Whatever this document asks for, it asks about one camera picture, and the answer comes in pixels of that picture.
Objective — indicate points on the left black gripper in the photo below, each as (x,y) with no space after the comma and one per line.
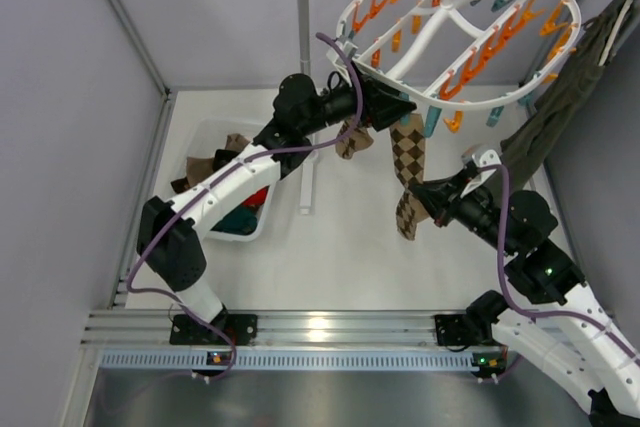
(373,98)

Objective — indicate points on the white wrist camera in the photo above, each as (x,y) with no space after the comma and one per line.
(339,53)
(483,160)

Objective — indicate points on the tan striped sock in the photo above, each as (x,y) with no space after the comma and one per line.
(236,142)
(198,169)

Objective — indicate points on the olive green hanging garment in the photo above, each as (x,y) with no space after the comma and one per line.
(524,152)

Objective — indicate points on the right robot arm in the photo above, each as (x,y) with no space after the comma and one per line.
(544,309)

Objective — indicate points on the red sock in basket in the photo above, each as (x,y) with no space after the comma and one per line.
(257,199)

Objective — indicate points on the teal sock in basket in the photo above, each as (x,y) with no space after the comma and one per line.
(241,221)

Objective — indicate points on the brown argyle sock long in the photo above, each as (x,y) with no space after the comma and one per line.
(180,185)

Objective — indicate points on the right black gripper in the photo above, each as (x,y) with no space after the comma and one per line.
(451,199)

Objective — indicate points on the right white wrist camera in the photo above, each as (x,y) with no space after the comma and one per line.
(483,160)

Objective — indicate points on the tan green argyle sock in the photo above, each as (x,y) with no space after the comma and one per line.
(353,139)

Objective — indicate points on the white clip sock hanger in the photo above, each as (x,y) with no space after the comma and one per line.
(434,50)

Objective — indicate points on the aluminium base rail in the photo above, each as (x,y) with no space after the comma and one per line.
(394,341)

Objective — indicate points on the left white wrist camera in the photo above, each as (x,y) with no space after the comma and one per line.
(339,53)

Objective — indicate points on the black white-striped sock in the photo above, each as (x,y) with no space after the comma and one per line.
(223,157)

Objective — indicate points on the white plastic laundry basket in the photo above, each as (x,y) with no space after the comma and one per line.
(227,188)

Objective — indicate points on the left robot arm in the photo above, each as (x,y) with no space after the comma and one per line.
(170,232)

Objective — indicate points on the brown argyle sock short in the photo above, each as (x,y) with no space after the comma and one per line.
(408,146)

